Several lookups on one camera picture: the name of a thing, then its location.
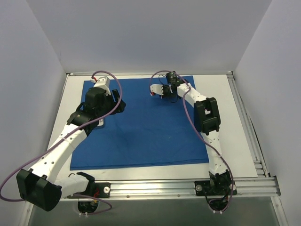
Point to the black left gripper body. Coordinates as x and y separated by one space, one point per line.
116 103

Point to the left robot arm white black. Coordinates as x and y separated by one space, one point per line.
39 185

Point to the stainless steel tray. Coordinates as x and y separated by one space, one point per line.
100 124

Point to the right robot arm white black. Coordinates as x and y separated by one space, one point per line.
206 121

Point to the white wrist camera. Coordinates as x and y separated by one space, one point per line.
156 89
101 82

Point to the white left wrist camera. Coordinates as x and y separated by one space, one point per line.
101 82

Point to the aluminium back frame rail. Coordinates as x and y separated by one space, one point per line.
148 74

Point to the blue surgical cloth wrap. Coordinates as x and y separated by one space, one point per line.
152 131

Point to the aluminium front frame rail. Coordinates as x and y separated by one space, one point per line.
168 189

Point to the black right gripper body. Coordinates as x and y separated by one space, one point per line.
166 90

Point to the aluminium frame rail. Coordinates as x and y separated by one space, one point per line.
148 74
249 131
168 189

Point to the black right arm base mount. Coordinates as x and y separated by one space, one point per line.
207 188

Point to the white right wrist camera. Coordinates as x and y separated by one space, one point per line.
156 89

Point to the aluminium right frame rail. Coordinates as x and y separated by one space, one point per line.
249 131

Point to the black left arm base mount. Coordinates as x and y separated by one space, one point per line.
98 190

